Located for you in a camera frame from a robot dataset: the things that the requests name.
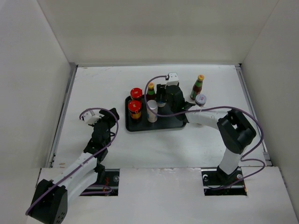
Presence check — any red-lid chili jar front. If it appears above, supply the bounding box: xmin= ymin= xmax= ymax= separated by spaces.
xmin=128 ymin=100 xmax=142 ymax=121

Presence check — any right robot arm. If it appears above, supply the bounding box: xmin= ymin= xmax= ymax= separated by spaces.
xmin=156 ymin=84 xmax=256 ymax=185

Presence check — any blue-label pepper jar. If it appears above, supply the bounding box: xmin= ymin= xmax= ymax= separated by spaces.
xmin=157 ymin=99 xmax=166 ymax=108
xmin=147 ymin=100 xmax=158 ymax=123

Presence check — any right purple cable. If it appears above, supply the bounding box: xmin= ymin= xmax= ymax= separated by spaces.
xmin=144 ymin=74 xmax=266 ymax=189

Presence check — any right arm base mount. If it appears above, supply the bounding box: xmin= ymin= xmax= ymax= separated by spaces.
xmin=201 ymin=168 xmax=247 ymax=196

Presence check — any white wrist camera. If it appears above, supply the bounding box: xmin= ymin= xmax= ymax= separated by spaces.
xmin=80 ymin=110 xmax=100 ymax=126
xmin=165 ymin=72 xmax=179 ymax=86

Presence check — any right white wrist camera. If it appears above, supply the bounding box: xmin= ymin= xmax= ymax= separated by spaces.
xmin=165 ymin=72 xmax=179 ymax=86

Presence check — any black plastic tray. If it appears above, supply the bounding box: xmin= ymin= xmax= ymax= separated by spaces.
xmin=125 ymin=96 xmax=186 ymax=132

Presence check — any yellow-cap sauce bottle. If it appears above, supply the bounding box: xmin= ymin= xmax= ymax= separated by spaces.
xmin=190 ymin=75 xmax=205 ymax=100
xmin=146 ymin=82 xmax=156 ymax=101

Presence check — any purple cable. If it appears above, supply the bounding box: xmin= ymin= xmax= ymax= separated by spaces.
xmin=144 ymin=74 xmax=266 ymax=189
xmin=25 ymin=107 xmax=120 ymax=217

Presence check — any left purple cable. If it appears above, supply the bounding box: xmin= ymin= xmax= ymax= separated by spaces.
xmin=25 ymin=107 xmax=120 ymax=217

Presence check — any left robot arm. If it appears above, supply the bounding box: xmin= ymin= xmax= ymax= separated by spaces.
xmin=25 ymin=108 xmax=119 ymax=224

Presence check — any red-lid chili jar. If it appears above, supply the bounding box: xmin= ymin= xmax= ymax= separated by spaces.
xmin=128 ymin=100 xmax=142 ymax=121
xmin=130 ymin=87 xmax=143 ymax=103

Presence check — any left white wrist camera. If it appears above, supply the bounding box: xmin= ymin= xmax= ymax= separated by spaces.
xmin=80 ymin=110 xmax=100 ymax=126

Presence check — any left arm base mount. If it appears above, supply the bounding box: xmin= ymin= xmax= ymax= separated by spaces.
xmin=81 ymin=169 xmax=120 ymax=196

